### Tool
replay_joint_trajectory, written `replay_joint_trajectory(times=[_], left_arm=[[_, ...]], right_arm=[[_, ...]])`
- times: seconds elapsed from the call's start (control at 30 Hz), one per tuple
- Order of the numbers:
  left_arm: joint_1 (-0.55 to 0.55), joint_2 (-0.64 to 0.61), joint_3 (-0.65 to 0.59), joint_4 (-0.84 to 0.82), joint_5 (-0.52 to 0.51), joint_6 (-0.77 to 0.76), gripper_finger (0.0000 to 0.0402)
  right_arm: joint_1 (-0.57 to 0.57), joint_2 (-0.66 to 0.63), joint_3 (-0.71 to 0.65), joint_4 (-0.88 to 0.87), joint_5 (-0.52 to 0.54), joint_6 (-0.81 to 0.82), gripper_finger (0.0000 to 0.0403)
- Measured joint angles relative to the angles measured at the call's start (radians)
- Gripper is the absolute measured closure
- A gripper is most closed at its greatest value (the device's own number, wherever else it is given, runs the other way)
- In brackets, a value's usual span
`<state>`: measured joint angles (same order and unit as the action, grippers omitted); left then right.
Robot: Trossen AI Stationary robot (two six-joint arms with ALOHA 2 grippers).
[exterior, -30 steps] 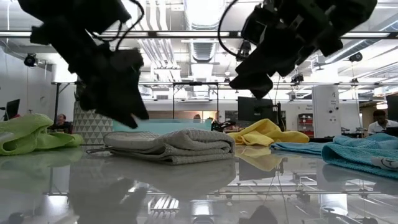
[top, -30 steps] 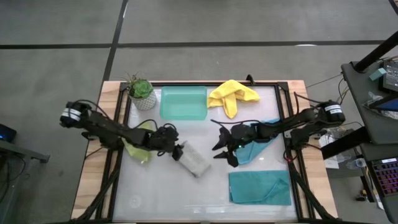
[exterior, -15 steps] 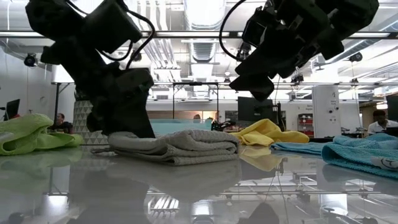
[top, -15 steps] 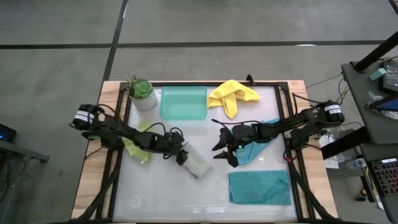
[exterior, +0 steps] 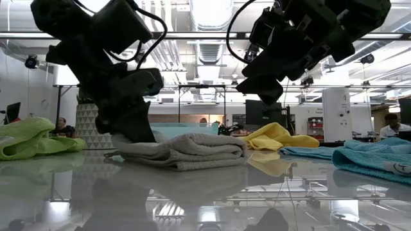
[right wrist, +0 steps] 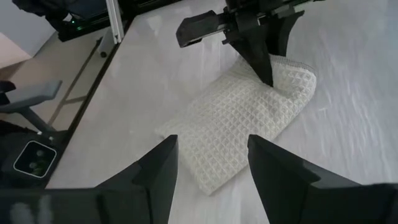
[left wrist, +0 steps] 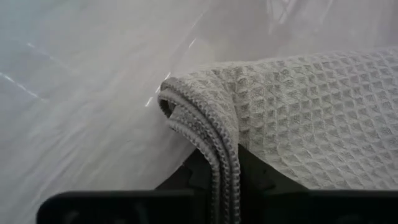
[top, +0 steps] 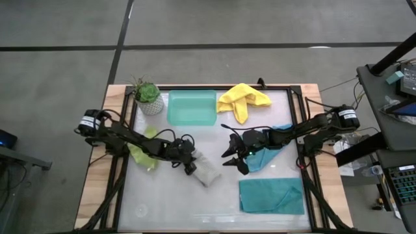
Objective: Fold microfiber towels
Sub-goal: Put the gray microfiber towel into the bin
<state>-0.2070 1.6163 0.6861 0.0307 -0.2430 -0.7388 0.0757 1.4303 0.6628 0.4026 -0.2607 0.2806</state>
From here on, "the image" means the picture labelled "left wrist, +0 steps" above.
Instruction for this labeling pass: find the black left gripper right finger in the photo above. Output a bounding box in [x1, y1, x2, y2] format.
[238, 144, 308, 224]

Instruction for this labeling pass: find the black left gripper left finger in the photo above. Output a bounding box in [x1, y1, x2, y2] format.
[155, 148, 216, 224]

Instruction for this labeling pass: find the grey waffle microfiber towel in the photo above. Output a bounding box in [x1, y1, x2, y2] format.
[157, 46, 398, 224]

